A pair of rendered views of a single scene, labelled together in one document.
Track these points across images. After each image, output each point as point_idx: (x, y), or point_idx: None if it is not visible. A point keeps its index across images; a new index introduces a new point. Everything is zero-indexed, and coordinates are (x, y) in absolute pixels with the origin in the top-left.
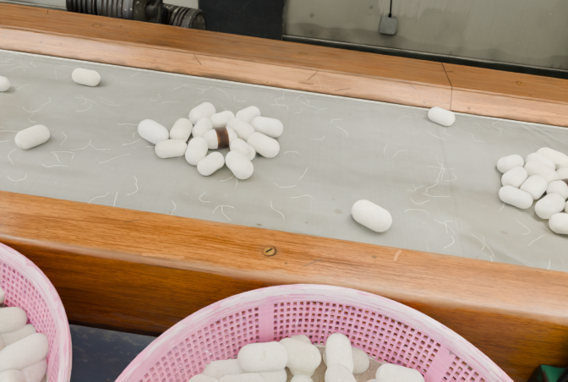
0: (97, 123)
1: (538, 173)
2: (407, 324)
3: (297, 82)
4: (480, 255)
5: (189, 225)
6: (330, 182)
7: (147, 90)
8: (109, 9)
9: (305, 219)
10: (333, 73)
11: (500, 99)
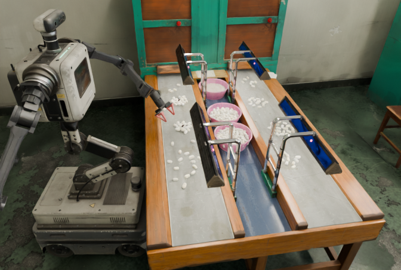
0: (184, 139)
1: (177, 101)
2: (208, 110)
3: (160, 122)
4: None
5: None
6: (186, 117)
7: (170, 138)
8: (132, 155)
9: None
10: (157, 117)
11: None
